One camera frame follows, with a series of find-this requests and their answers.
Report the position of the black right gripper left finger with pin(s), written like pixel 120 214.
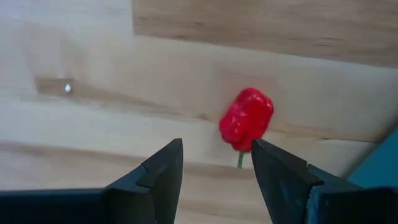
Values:
pixel 164 174

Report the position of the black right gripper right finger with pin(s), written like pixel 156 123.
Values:
pixel 280 186

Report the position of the small red bell pepper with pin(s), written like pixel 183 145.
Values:
pixel 245 119

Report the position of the teal plastic basket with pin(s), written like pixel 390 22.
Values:
pixel 379 165

